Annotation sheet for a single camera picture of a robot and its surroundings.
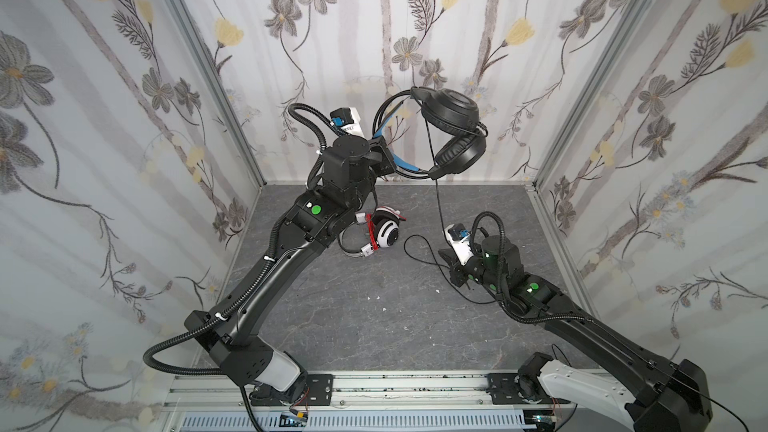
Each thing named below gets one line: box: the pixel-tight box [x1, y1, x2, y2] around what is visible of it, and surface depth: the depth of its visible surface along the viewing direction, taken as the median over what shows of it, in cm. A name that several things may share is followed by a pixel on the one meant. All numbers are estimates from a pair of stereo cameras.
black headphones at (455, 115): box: [372, 86, 489, 180], surface depth 52 cm
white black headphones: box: [338, 206, 401, 258], surface depth 100 cm
